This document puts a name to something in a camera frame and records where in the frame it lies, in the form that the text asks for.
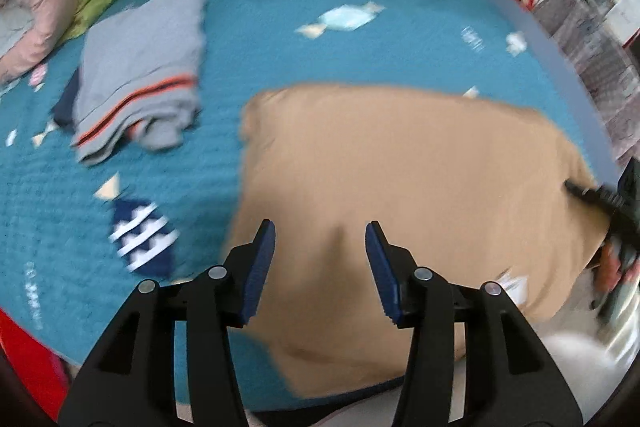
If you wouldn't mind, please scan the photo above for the tan jacket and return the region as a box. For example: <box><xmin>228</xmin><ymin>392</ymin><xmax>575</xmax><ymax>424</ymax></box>
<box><xmin>228</xmin><ymin>83</ymin><xmax>608</xmax><ymax>399</ymax></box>

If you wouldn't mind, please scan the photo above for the right hand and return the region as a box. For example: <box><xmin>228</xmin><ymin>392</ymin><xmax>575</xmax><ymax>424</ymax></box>
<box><xmin>594</xmin><ymin>241</ymin><xmax>639</xmax><ymax>295</ymax></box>

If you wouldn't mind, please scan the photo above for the teal quilted bedspread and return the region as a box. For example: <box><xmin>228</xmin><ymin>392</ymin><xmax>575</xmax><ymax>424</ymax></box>
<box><xmin>0</xmin><ymin>0</ymin><xmax>622</xmax><ymax>413</ymax></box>

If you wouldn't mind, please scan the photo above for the grey sweater with orange stripes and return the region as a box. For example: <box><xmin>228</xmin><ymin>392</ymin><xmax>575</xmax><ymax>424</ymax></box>
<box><xmin>52</xmin><ymin>0</ymin><xmax>207</xmax><ymax>166</ymax></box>

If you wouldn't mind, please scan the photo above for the white bed side rail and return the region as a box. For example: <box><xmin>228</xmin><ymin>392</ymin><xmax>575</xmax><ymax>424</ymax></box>
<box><xmin>490</xmin><ymin>0</ymin><xmax>620</xmax><ymax>184</ymax></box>

